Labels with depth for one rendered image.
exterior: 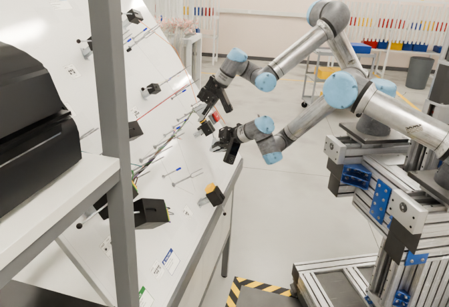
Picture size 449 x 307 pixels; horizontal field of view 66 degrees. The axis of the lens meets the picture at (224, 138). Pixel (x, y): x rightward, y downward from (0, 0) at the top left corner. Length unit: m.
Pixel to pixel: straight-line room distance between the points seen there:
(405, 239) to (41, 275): 1.27
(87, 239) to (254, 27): 8.93
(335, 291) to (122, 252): 1.65
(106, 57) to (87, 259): 0.57
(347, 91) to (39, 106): 0.90
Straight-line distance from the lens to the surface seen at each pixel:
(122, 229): 0.70
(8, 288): 0.93
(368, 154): 1.73
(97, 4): 0.57
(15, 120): 0.51
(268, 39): 9.67
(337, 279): 2.29
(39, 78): 0.56
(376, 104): 1.19
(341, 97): 1.18
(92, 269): 0.99
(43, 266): 1.46
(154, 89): 1.39
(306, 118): 1.42
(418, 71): 8.31
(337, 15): 1.48
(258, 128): 1.37
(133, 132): 1.11
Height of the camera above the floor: 1.73
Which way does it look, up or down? 23 degrees down
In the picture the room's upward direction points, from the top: 3 degrees clockwise
